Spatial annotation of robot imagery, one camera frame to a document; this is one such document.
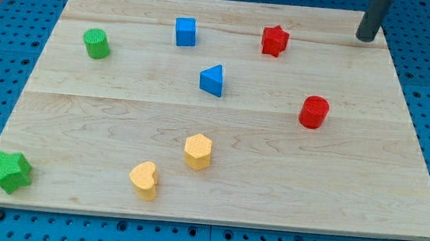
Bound yellow hexagon block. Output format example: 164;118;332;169
184;134;212;170

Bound blue triangle block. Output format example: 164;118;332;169
199;65;223;98

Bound light wooden board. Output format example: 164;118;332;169
0;0;430;241

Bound yellow heart block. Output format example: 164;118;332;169
129;161;159;201

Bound blue cube block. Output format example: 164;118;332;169
175;17;197;47

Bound red cylinder block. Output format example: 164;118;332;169
298;96;330;129

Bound red star block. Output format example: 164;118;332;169
260;25;290;58

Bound green cylinder block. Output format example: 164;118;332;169
82;28;110;60

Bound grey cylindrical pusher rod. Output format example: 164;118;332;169
355;0;393;43

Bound green star block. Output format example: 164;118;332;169
0;151;32;194

